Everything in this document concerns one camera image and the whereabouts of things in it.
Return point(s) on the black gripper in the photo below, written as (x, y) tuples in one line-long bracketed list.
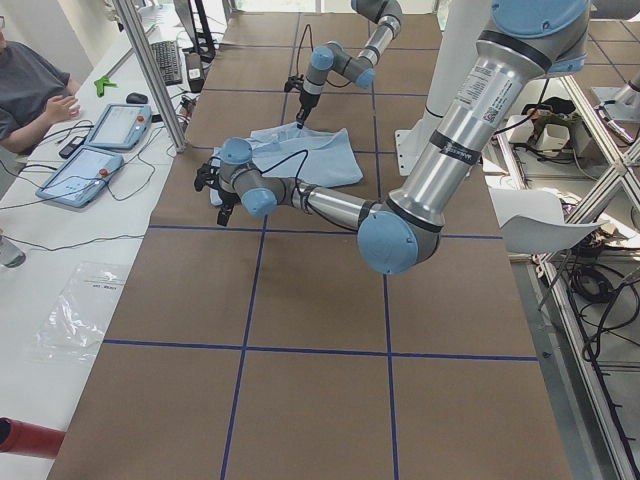
[(227, 200), (304, 103)]

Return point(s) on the light blue button shirt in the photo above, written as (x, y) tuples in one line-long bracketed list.
[(322, 158)]

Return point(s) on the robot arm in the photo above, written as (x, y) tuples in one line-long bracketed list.
[(387, 17), (521, 41)]

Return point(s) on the black monitor stand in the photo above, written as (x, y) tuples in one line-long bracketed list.
[(203, 43)]

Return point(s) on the upper teach pendant tablet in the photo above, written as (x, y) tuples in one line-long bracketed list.
[(120, 127)]

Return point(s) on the teach pendant tablet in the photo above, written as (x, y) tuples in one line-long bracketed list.
[(120, 127), (81, 178)]

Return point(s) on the black computer mouse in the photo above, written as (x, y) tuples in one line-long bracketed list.
[(136, 98)]

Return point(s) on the black keyboard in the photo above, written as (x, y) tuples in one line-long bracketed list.
[(167, 57)]

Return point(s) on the lower teach pendant tablet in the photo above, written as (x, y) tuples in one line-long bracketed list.
[(81, 178)]

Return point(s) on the black phone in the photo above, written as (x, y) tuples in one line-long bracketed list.
[(69, 149)]

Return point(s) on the green plastic tool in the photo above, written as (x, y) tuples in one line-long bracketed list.
[(102, 83)]

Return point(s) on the clear plastic bag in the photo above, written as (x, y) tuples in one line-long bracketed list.
[(81, 314)]

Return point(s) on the clear water bottle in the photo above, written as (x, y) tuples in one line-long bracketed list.
[(11, 256)]

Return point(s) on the seated person grey shirt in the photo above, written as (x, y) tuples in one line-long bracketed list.
[(35, 95)]

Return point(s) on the white chair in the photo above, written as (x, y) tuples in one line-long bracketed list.
[(533, 222)]

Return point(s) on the red cylinder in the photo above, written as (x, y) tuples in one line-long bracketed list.
[(26, 439)]

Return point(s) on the aluminium frame post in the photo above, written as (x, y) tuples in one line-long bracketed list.
[(135, 31)]

